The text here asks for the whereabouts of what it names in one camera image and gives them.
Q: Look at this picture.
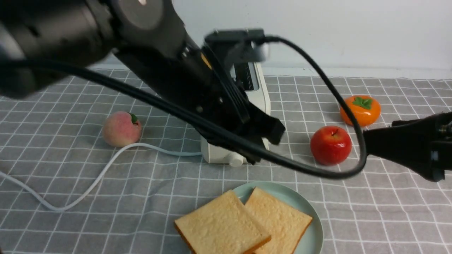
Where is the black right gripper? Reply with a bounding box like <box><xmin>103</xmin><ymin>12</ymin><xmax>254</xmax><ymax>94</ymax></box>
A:
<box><xmin>363</xmin><ymin>115</ymin><xmax>442</xmax><ymax>177</ymax></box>

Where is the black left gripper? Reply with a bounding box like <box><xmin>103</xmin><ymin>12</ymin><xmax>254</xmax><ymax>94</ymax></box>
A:
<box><xmin>155</xmin><ymin>53</ymin><xmax>285</xmax><ymax>164</ymax></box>

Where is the toast slice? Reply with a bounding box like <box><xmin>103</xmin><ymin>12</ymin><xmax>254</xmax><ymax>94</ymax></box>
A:
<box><xmin>174</xmin><ymin>190</ymin><xmax>272</xmax><ymax>254</ymax></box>
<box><xmin>244</xmin><ymin>187</ymin><xmax>313</xmax><ymax>254</ymax></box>

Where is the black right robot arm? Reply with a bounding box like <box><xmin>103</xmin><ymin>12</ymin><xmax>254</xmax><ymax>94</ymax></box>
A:
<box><xmin>363</xmin><ymin>112</ymin><xmax>452</xmax><ymax>183</ymax></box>

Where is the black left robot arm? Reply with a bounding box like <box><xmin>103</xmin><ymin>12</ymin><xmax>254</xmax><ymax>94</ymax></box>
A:
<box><xmin>1</xmin><ymin>0</ymin><xmax>285</xmax><ymax>164</ymax></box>

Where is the white toaster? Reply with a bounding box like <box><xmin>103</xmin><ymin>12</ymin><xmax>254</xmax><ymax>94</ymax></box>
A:
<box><xmin>200</xmin><ymin>62</ymin><xmax>271</xmax><ymax>167</ymax></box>

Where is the orange persimmon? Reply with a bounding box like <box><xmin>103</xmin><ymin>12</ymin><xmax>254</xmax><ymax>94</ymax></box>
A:
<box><xmin>344</xmin><ymin>95</ymin><xmax>381</xmax><ymax>127</ymax></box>

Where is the red apple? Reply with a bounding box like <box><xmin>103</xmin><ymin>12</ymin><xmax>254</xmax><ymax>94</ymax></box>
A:
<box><xmin>310</xmin><ymin>126</ymin><xmax>352</xmax><ymax>166</ymax></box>

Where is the pink peach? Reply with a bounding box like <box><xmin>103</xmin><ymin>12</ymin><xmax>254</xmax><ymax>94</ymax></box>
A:
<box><xmin>102</xmin><ymin>111</ymin><xmax>142</xmax><ymax>147</ymax></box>

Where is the light green plate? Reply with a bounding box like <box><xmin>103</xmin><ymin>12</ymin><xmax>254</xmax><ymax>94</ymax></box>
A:
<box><xmin>232</xmin><ymin>181</ymin><xmax>323</xmax><ymax>254</ymax></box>

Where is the grey checked tablecloth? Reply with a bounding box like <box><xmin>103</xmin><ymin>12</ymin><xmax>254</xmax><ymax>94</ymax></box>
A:
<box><xmin>0</xmin><ymin>77</ymin><xmax>451</xmax><ymax>254</ymax></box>

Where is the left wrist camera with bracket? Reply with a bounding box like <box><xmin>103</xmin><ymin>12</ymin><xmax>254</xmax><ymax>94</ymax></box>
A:
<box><xmin>203</xmin><ymin>29</ymin><xmax>270</xmax><ymax>122</ymax></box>

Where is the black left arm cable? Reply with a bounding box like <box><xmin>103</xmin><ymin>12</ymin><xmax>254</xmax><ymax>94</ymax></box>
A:
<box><xmin>0</xmin><ymin>35</ymin><xmax>368</xmax><ymax>180</ymax></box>

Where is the white power cable with plug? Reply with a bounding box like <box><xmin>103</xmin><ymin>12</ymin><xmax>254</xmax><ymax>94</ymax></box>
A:
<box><xmin>0</xmin><ymin>143</ymin><xmax>202</xmax><ymax>212</ymax></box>

